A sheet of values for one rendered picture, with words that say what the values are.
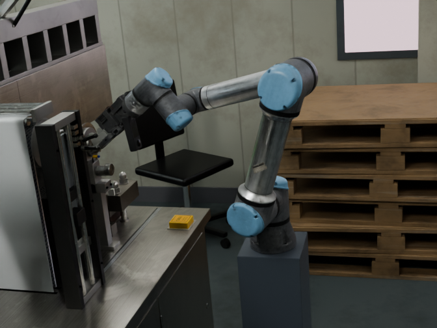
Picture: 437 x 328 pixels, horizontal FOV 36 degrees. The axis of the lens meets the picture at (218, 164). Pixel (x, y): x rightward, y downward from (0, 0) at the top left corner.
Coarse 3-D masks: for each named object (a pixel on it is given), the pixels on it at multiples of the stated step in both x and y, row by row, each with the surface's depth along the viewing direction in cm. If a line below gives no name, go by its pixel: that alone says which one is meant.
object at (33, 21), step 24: (72, 0) 287; (96, 0) 299; (0, 24) 230; (24, 24) 245; (48, 24) 261; (72, 24) 286; (96, 24) 300; (0, 48) 231; (24, 48) 245; (48, 48) 261; (72, 48) 290; (0, 72) 233; (24, 72) 245
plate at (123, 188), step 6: (114, 180) 253; (132, 180) 252; (120, 186) 247; (126, 186) 246; (132, 186) 248; (126, 192) 243; (132, 192) 248; (138, 192) 253; (108, 198) 239; (114, 198) 238; (120, 198) 238; (126, 198) 243; (132, 198) 248; (114, 204) 239; (120, 204) 239; (126, 204) 243; (108, 210) 241; (114, 210) 240; (120, 210) 239
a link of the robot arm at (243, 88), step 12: (264, 72) 200; (216, 84) 210; (228, 84) 206; (240, 84) 204; (252, 84) 201; (192, 96) 211; (204, 96) 211; (216, 96) 208; (228, 96) 206; (240, 96) 205; (252, 96) 204; (204, 108) 213
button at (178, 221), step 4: (176, 216) 243; (180, 216) 243; (184, 216) 243; (188, 216) 242; (192, 216) 243; (172, 220) 240; (176, 220) 240; (180, 220) 240; (184, 220) 239; (188, 220) 239; (192, 220) 242; (172, 224) 238; (176, 224) 238; (180, 224) 238; (184, 224) 237; (188, 224) 238
